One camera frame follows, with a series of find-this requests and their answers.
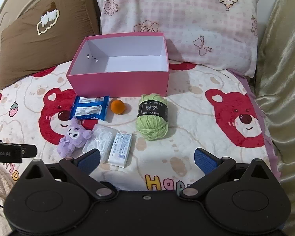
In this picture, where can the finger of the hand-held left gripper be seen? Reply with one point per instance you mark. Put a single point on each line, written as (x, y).
(29, 151)

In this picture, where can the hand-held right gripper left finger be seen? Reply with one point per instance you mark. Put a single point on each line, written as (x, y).
(89, 161)

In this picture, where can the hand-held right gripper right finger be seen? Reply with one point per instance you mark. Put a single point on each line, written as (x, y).
(205, 161)

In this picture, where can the clear plastic packet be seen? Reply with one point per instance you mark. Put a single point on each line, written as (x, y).
(100, 137)

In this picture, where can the purple plush toy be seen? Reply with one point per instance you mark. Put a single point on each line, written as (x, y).
(73, 137)

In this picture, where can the small white box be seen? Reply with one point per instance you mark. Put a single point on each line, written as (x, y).
(120, 150)

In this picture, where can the blue snack packet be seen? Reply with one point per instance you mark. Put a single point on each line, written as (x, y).
(88, 108)

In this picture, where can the small orange ball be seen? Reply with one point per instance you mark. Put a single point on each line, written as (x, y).
(117, 106)

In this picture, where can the green yarn ball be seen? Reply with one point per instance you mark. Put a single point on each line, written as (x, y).
(151, 127)

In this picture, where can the pink cardboard box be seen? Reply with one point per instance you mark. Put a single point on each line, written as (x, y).
(118, 83)

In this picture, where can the beige fleece cloth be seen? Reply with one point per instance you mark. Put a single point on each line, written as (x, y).
(0, 182)

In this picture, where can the bear printed blanket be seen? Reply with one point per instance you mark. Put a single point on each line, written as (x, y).
(199, 127)

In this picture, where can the brown pillow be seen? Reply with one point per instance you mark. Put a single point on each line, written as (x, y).
(39, 49)

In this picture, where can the gold satin blanket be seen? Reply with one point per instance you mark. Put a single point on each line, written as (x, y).
(285, 78)

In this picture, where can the pink checked pillow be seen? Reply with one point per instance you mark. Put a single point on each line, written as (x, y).
(186, 24)

